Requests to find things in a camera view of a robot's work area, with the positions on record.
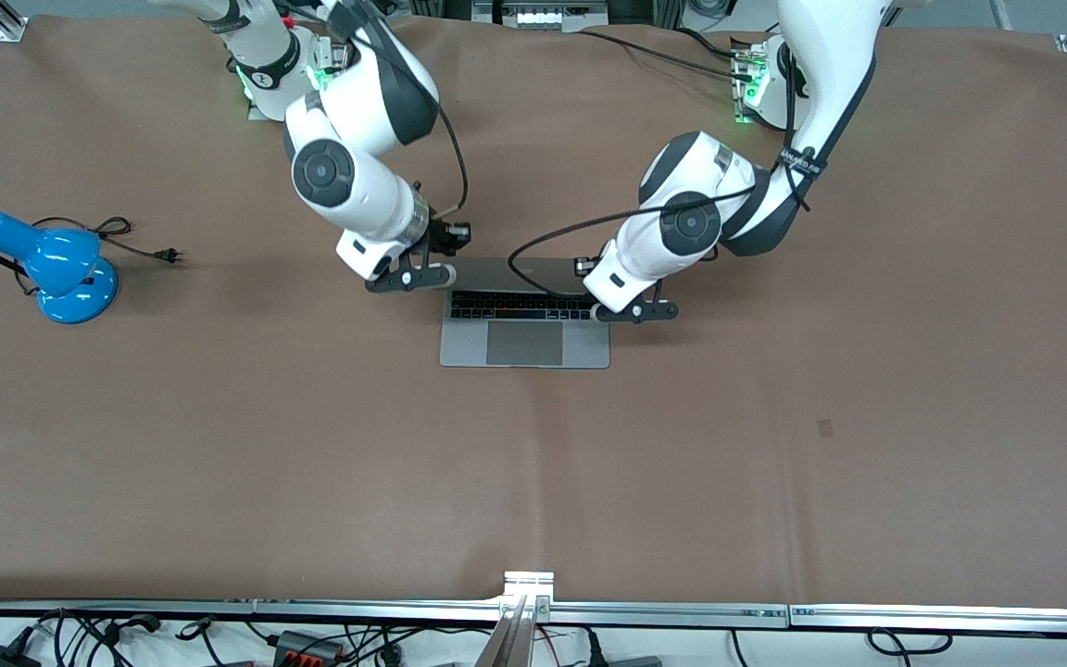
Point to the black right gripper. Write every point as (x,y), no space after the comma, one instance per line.
(444,239)

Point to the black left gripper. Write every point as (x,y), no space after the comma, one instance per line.
(594,259)

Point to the grey laptop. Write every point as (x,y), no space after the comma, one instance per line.
(524,345)

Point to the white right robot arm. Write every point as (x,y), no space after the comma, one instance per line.
(357,102)

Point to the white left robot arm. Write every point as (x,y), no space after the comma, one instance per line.
(709,185)

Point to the brown table mat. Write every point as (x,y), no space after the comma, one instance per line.
(533,482)

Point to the white power strip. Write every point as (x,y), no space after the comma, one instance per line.
(541,17)

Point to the blue desk lamp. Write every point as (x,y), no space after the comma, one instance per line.
(61,269)

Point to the grey connector box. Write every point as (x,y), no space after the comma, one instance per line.
(309,646)

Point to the black power adapter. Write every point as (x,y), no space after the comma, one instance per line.
(1,653)

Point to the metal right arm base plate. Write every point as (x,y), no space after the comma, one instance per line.
(339,56)

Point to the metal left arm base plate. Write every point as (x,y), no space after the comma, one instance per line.
(739,102)

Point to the aluminium camera mount profile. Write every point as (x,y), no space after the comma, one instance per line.
(520,621)

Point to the aluminium table edge rail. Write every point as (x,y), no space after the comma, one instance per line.
(219,609)

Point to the aluminium frame corner bracket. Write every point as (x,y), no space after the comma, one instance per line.
(13,28)

